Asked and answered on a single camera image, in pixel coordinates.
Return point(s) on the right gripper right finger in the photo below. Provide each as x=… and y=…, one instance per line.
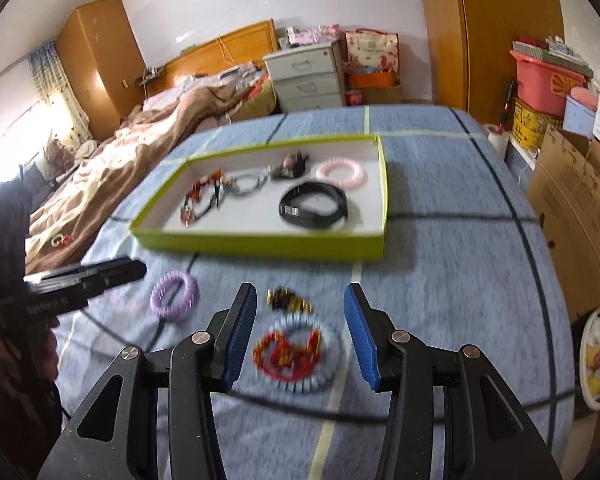
x=370, y=330

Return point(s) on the brown cardboard box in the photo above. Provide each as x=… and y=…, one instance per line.
x=564, y=192

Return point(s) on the wooden headboard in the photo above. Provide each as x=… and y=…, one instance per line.
x=249, y=44

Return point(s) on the grey drawer cabinet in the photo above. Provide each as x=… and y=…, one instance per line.
x=307, y=78

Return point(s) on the wooden wardrobe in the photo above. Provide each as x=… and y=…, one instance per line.
x=469, y=42

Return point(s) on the light blue storage box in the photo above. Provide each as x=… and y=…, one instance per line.
x=580, y=111

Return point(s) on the orange box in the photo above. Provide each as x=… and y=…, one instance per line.
x=377, y=80

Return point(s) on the left hand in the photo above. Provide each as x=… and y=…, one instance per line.
x=11, y=357

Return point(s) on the red white gift bag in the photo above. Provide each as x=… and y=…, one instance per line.
x=368, y=48

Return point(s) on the corner wooden cabinet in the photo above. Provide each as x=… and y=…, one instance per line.
x=101, y=58

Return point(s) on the cola bottle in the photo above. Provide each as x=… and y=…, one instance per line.
x=354, y=97

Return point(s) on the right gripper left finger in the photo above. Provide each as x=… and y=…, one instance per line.
x=231, y=329

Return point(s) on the pink items on cabinet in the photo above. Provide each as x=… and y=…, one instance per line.
x=301, y=37

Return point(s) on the pink plastic tub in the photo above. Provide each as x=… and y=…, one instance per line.
x=544, y=86

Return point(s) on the green shallow cardboard box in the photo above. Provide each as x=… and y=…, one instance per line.
x=252, y=226

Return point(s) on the yellow patterned tin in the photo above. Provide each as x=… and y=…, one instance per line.
x=529, y=125

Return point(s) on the black smart band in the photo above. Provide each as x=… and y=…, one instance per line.
x=314, y=205

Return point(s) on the floral curtain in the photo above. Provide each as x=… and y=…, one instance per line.
x=70, y=123

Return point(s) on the brown fleece blanket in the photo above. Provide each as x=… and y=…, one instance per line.
x=64, y=227

